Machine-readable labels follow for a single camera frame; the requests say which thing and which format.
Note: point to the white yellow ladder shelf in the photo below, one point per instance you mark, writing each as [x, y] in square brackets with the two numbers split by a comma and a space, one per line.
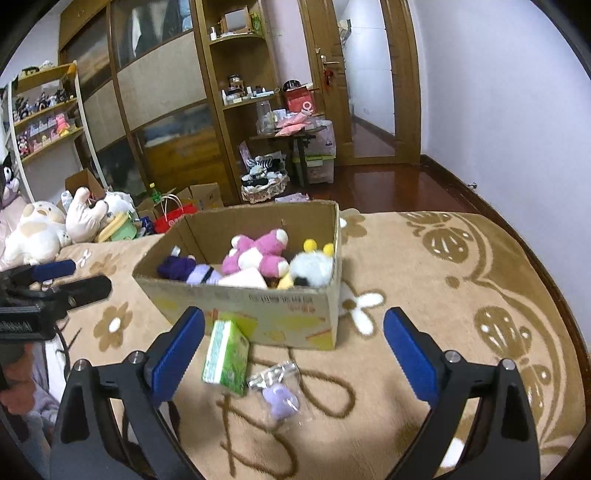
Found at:
[46, 143]

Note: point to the clear bag with purple item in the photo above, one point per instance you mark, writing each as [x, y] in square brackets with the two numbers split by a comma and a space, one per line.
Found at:
[277, 401]

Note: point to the black round tin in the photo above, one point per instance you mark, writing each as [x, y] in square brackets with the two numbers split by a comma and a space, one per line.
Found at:
[291, 85]

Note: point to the lavender fleece cloth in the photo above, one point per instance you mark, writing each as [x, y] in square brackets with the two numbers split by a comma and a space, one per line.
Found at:
[44, 424]

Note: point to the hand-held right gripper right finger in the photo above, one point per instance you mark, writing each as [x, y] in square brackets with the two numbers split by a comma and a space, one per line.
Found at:
[411, 355]

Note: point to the printed cardboard box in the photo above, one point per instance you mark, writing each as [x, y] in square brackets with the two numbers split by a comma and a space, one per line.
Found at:
[286, 318]
[207, 196]

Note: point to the wooden picture frame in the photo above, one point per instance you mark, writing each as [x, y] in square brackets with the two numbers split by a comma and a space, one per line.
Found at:
[236, 20]

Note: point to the green yellow case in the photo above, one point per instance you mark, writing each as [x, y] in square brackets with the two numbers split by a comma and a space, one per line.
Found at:
[117, 228]

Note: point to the box of pastel packets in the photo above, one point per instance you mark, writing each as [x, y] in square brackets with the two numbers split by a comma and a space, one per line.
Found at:
[292, 198]

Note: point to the red paper bag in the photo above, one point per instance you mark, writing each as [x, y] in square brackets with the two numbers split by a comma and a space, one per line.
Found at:
[173, 220]

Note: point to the open brown cardboard box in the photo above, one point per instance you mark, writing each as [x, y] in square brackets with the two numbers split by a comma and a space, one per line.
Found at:
[85, 180]

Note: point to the clear plastic storage box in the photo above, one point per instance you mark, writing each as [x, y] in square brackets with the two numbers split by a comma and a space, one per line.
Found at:
[321, 170]

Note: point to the red door tassel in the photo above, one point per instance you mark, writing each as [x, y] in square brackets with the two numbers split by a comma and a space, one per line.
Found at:
[328, 76]

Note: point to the red box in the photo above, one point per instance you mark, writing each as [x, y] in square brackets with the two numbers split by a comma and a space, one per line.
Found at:
[299, 102]

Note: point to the wooden wardrobe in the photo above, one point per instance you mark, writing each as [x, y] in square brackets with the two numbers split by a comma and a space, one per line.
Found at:
[157, 78]

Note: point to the black white plush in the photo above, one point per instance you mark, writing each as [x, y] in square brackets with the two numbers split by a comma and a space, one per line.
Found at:
[9, 182]

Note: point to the pink bear plush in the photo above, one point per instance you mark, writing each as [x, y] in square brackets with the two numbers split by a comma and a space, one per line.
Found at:
[263, 249]

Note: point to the person's left hand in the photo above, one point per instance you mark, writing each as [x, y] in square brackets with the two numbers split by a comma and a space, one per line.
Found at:
[21, 378]

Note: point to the shelf of figurines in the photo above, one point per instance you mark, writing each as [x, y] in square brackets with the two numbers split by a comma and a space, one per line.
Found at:
[44, 129]

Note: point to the small side table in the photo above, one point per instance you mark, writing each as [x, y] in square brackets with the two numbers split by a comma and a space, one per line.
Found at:
[302, 152]

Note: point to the white fluffy bee plush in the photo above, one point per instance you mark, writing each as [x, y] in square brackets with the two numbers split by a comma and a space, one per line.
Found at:
[309, 267]

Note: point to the wooden corner shelf unit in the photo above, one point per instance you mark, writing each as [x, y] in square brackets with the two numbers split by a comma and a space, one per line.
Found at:
[217, 134]

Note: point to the open printed cardboard box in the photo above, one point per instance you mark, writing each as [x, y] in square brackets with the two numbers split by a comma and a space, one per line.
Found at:
[207, 196]

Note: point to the green tissue pack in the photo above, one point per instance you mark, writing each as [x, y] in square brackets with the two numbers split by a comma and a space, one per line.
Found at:
[226, 355]

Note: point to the lace-trimmed wicker basket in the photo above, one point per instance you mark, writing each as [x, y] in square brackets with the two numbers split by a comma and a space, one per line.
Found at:
[265, 194]

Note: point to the pile of striped socks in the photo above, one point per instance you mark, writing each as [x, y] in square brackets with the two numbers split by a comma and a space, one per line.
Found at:
[263, 170]

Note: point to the large white dog plush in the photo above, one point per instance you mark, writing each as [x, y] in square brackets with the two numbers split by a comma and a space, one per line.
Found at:
[37, 230]

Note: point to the small green shelf bottle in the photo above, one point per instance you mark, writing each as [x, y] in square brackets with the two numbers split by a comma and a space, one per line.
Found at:
[256, 23]

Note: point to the pink packets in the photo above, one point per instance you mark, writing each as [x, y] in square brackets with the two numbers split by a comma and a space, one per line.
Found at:
[292, 124]

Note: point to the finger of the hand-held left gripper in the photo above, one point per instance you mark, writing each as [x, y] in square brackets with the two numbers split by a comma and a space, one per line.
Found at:
[87, 288]
[55, 270]

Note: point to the white pink-limbed plush doll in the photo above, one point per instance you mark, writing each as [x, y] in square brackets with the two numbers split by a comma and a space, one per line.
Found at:
[83, 217]

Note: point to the clear plastic jar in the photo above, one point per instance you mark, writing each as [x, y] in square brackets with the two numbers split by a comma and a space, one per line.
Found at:
[264, 117]

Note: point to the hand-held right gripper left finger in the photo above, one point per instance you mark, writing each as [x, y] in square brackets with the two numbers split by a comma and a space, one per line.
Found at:
[178, 355]

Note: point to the purple doll plush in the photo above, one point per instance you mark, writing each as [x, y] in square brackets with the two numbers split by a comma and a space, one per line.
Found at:
[178, 267]

